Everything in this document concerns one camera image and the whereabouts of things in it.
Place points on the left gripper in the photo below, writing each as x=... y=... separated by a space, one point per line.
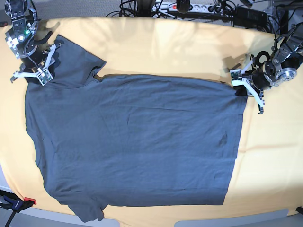
x=246 y=86

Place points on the blue red clamp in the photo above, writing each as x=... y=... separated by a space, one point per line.
x=14 y=203

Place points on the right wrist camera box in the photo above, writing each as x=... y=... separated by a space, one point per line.
x=44 y=77

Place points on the white power strip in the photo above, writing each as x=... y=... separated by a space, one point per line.
x=190 y=9

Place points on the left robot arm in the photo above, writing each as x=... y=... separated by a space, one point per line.
x=265 y=70

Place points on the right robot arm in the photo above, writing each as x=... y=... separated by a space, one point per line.
x=21 y=40

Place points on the black power adapter box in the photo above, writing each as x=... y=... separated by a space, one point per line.
x=249 y=17

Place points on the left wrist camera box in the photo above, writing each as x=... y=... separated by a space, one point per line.
x=236 y=74

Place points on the black office chair base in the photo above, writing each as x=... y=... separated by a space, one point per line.
x=150 y=8

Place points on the dark grey T-shirt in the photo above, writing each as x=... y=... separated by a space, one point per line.
x=131 y=140

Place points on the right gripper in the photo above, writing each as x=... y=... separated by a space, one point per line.
x=34 y=62

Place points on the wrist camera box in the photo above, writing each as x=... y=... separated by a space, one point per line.
x=44 y=77
x=236 y=74

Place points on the yellow table cloth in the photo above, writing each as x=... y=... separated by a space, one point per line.
x=268 y=173

